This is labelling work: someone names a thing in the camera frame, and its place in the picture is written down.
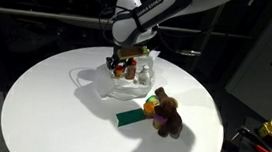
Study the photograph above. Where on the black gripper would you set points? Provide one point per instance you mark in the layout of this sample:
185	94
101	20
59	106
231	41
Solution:
114	60

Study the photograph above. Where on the brown spice jar red lid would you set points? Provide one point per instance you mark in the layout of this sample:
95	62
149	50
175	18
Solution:
131	70

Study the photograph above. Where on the purple lid dough container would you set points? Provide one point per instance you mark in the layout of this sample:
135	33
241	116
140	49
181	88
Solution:
158	121

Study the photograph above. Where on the brown reindeer plush toy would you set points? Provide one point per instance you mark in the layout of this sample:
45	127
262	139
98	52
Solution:
170	114

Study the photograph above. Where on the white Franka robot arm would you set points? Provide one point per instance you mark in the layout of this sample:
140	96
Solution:
155	11

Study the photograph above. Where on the white plastic bag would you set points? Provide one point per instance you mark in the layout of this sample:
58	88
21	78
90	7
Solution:
124	90

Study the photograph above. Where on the green block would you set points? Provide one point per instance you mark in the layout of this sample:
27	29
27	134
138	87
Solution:
130	116

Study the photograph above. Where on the yellow-orange lid dough container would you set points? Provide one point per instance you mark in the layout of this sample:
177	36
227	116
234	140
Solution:
148	109

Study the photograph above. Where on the metal window railing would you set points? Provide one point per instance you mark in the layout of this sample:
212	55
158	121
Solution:
31	13

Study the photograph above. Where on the grey cabinet panel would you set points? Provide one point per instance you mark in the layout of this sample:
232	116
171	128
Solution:
261	64

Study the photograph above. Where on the wrist camera on wooden plate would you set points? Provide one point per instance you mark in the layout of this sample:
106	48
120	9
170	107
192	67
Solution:
131	52

